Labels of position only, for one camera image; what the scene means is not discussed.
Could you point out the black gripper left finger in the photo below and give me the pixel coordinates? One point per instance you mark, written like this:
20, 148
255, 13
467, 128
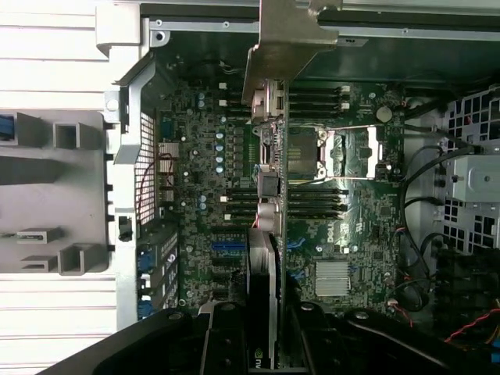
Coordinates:
226, 340

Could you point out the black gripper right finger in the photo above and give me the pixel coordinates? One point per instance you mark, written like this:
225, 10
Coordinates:
320, 340

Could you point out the silver chipset heatsink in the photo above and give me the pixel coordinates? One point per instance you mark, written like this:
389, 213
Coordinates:
332, 278

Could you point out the blue expansion slot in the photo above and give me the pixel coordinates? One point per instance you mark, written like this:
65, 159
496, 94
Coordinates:
230, 247

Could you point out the blue card retainer bar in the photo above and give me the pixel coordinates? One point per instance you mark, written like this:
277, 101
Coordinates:
145, 261

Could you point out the green Dell motherboard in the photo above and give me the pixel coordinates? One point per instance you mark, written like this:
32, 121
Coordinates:
371, 234

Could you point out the CPU socket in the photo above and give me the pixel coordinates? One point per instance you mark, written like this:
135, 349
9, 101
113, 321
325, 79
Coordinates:
302, 152

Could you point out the metal socket cover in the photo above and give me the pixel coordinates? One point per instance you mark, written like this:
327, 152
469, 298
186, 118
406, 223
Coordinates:
373, 152

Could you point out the open black PC case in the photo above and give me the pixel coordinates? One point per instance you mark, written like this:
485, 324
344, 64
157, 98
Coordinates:
129, 136

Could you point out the grey printed parts rack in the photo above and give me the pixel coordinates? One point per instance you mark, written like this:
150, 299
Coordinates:
58, 187

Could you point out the perforated metal drive cage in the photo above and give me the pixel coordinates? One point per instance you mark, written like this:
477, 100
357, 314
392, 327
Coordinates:
480, 176

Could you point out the hard disk in blue caddy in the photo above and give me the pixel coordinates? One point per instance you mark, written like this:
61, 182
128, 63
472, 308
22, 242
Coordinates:
4, 127

